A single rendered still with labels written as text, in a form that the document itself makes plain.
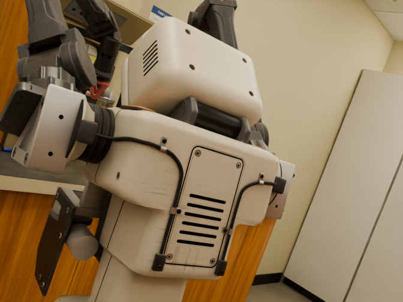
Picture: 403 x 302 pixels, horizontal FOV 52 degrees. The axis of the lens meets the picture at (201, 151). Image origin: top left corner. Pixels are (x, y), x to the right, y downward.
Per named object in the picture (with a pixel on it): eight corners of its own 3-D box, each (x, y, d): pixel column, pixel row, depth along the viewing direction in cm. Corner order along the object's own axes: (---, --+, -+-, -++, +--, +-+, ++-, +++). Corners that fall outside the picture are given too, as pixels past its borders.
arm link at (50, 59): (21, 84, 60) (56, 74, 59) (24, 42, 66) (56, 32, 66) (53, 123, 67) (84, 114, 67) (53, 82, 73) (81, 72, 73)
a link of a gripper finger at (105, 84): (81, 97, 127) (89, 71, 122) (86, 88, 133) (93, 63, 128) (102, 105, 128) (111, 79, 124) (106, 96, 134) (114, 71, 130)
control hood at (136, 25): (47, 7, 129) (57, -24, 128) (128, 45, 153) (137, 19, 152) (64, 10, 121) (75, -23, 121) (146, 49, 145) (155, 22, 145)
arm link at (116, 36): (103, 33, 118) (122, 40, 120) (104, 26, 124) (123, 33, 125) (97, 55, 121) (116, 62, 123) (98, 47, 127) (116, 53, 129)
